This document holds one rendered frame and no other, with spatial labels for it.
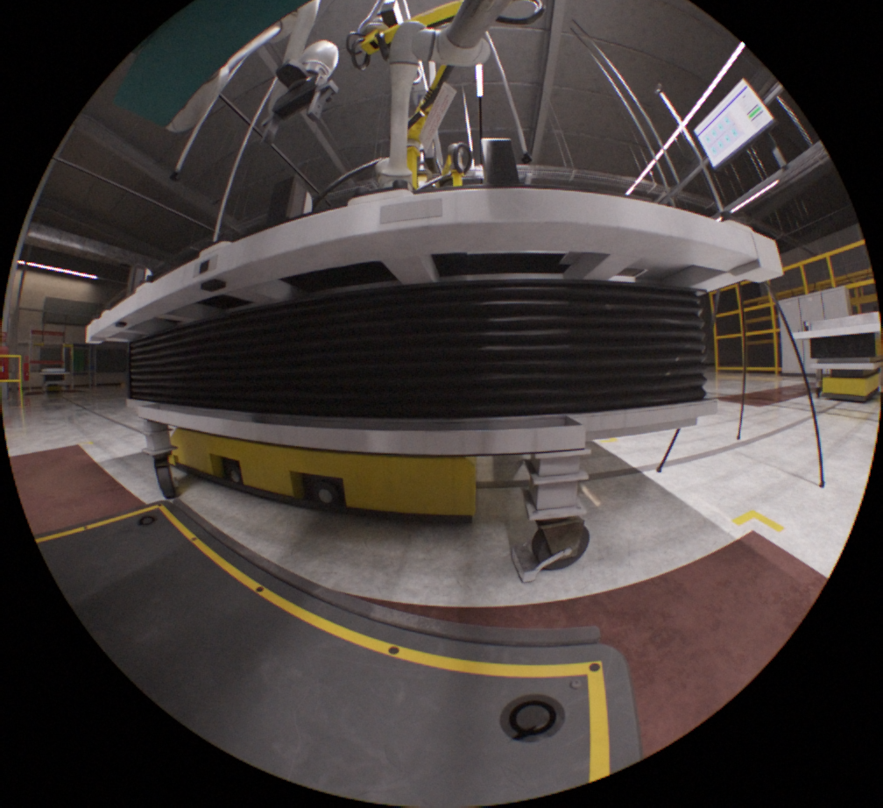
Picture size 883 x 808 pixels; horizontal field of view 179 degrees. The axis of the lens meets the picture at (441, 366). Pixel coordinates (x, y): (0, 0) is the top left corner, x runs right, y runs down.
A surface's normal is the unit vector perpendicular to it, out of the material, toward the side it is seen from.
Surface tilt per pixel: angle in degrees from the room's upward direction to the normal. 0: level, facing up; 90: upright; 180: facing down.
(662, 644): 0
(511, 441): 90
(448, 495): 90
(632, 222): 90
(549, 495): 90
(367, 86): 175
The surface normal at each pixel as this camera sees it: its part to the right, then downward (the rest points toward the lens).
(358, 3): 0.02, 1.00
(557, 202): -0.12, 0.00
